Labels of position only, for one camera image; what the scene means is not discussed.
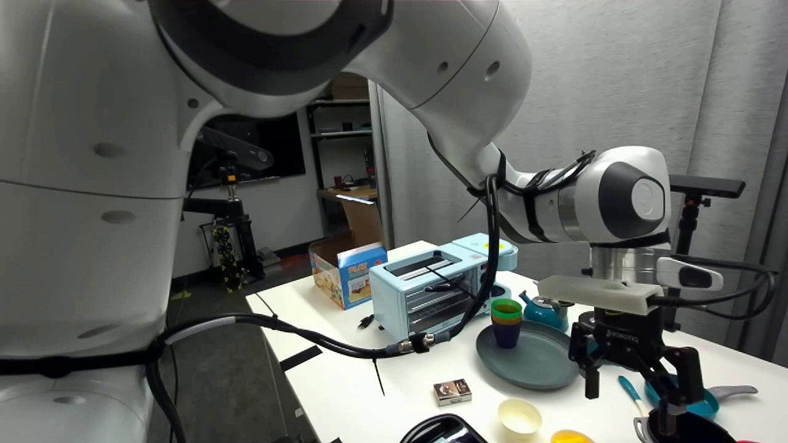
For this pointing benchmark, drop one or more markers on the black bowl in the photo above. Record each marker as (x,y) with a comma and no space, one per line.
(685,429)

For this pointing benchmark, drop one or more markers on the blue cardboard box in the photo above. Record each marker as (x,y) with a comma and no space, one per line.
(340,268)

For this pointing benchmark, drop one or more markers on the light blue toaster oven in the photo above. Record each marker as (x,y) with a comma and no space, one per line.
(427,292)

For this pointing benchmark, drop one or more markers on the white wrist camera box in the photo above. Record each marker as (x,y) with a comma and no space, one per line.
(628,295)

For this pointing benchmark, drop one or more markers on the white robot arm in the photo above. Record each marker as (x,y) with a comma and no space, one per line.
(105,102)

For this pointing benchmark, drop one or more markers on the small brown card box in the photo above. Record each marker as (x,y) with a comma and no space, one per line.
(451,392)

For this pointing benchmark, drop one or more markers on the black tray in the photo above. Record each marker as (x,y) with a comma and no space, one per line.
(441,429)

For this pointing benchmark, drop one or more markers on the teal pot with lid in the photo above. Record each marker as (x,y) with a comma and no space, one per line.
(546,314)

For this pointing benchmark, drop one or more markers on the teal handled utensil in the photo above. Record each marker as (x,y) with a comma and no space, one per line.
(626,385)

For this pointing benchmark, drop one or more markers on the cream plastic bowl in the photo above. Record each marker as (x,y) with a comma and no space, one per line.
(517,422)
(569,436)

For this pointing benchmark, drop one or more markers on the black camera on stand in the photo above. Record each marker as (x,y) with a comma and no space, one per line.
(693,212)

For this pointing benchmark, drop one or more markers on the grey round plate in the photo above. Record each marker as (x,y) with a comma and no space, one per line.
(537,362)

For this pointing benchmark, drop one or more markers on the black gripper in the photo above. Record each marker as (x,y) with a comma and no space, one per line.
(635,343)

